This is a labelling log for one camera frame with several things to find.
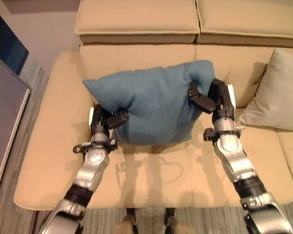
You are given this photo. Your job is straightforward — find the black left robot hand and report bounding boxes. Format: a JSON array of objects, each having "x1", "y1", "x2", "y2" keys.
[{"x1": 88, "y1": 103, "x2": 129, "y2": 134}]

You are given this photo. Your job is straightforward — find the grey square cushion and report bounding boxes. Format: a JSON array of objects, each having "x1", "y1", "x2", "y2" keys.
[{"x1": 236, "y1": 48, "x2": 293, "y2": 133}]

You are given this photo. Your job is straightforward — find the robot leg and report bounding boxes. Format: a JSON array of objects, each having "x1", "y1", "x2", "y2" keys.
[
  {"x1": 164, "y1": 207, "x2": 196, "y2": 234},
  {"x1": 111, "y1": 207, "x2": 139, "y2": 234}
]

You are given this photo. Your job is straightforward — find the beige leather sofa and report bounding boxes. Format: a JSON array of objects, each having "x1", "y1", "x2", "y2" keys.
[{"x1": 14, "y1": 0, "x2": 293, "y2": 212}]

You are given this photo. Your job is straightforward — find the beige sofa headrest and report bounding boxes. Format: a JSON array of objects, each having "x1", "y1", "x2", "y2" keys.
[
  {"x1": 74, "y1": 0, "x2": 201, "y2": 45},
  {"x1": 196, "y1": 0, "x2": 293, "y2": 49}
]

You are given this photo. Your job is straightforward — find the blue square cushion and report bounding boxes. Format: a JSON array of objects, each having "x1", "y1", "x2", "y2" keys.
[{"x1": 83, "y1": 59, "x2": 215, "y2": 146}]

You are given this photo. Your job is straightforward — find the robot left leg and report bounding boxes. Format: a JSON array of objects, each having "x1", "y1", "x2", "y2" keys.
[{"x1": 111, "y1": 207, "x2": 139, "y2": 234}]

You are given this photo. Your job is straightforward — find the robot right leg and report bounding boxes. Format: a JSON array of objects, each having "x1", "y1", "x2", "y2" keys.
[{"x1": 164, "y1": 207, "x2": 196, "y2": 234}]

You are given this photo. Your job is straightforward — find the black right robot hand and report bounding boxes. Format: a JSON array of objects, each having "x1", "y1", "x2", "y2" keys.
[{"x1": 188, "y1": 78, "x2": 236, "y2": 119}]

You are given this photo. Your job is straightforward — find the grey cabinet with dark panel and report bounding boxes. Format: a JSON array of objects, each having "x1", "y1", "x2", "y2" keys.
[{"x1": 0, "y1": 4, "x2": 33, "y2": 207}]

